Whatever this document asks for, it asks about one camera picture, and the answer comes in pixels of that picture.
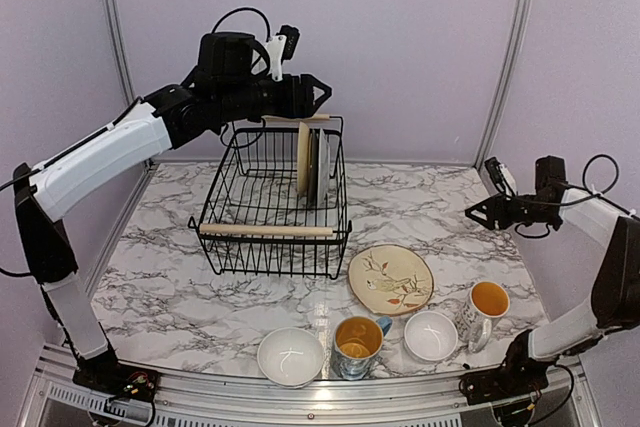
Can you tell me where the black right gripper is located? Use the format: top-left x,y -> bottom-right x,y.
465,190 -> 557,230

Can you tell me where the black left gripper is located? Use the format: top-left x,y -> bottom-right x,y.
216,71 -> 331,122

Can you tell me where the grey reindeer plate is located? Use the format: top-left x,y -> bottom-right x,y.
307,129 -> 321,209

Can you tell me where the pale yellow round plate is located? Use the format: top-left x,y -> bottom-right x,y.
296,122 -> 311,197

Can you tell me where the red and teal plate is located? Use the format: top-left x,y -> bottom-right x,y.
317,129 -> 331,205

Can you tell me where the cream bird pattern plate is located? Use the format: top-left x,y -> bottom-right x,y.
347,244 -> 435,317

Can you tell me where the black wire dish rack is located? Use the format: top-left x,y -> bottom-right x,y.
189,114 -> 352,280

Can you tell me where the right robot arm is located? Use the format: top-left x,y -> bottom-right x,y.
463,156 -> 639,395

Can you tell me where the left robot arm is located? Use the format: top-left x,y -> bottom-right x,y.
10,26 -> 332,392

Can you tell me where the white patterned mug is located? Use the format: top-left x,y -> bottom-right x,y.
454,281 -> 510,353

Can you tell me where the small white bowl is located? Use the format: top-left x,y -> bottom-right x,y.
404,311 -> 458,362

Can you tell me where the large white bowl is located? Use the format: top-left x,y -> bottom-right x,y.
256,327 -> 325,388

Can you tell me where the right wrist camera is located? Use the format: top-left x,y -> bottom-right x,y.
484,157 -> 518,196

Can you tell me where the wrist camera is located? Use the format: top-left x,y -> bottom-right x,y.
484,157 -> 518,196
265,25 -> 300,82

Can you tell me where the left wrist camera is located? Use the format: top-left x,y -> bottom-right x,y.
265,25 -> 300,82

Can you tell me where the right aluminium frame post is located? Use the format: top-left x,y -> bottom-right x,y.
473,0 -> 532,170

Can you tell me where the aluminium frame post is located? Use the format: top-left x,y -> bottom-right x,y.
473,0 -> 532,170
102,0 -> 135,104

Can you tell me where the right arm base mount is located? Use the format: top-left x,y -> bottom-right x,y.
459,366 -> 549,406

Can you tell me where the blue handled mug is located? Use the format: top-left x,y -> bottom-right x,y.
331,316 -> 393,381

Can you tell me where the left aluminium frame post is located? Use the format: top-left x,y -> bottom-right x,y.
102,0 -> 135,104

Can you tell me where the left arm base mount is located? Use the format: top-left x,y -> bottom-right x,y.
73,364 -> 160,403

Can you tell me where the aluminium front rail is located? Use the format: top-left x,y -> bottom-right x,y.
19,361 -> 601,427

